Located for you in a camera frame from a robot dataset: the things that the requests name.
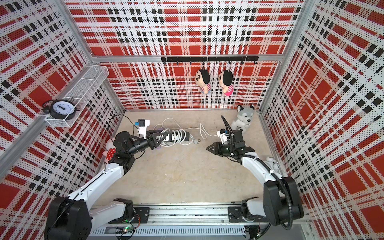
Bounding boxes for black hook rail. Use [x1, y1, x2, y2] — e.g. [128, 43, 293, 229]
[161, 56, 259, 63]

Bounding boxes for blue shorts hanging doll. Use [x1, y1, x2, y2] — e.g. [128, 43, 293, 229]
[194, 69, 211, 95]

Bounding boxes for white wire shelf basket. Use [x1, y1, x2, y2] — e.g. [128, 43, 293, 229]
[45, 65, 109, 128]

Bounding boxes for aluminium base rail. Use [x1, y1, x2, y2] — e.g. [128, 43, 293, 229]
[65, 203, 313, 238]

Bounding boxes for grey white husky plush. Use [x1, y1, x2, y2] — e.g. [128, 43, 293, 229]
[231, 104, 255, 133]

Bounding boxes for pink plush red dress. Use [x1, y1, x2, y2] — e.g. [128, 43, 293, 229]
[103, 138, 116, 163]

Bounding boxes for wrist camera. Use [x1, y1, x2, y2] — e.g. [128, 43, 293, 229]
[135, 119, 150, 139]
[217, 129, 232, 145]

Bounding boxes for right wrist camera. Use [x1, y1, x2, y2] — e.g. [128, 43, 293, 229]
[217, 129, 232, 145]

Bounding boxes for black power strip with cord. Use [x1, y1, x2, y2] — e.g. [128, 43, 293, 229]
[164, 129, 201, 147]

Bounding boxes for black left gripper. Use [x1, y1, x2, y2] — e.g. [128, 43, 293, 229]
[127, 130, 168, 156]

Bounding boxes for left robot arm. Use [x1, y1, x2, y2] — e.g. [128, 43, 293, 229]
[44, 131, 172, 240]

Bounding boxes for white power strip cord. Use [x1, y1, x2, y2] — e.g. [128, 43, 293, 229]
[152, 117, 223, 140]

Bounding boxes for green circuit board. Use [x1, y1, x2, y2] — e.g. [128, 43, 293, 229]
[105, 226, 136, 236]

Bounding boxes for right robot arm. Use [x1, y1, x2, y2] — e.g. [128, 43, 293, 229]
[207, 129, 304, 230]

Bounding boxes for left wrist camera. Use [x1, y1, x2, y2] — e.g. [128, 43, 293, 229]
[135, 119, 150, 139]

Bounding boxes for pink skirt hanging doll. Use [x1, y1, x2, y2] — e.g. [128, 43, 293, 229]
[219, 70, 234, 97]

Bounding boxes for black alarm clock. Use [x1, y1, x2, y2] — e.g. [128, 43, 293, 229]
[42, 100, 78, 121]

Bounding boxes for white alarm clock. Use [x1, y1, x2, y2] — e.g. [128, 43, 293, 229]
[266, 157, 280, 171]

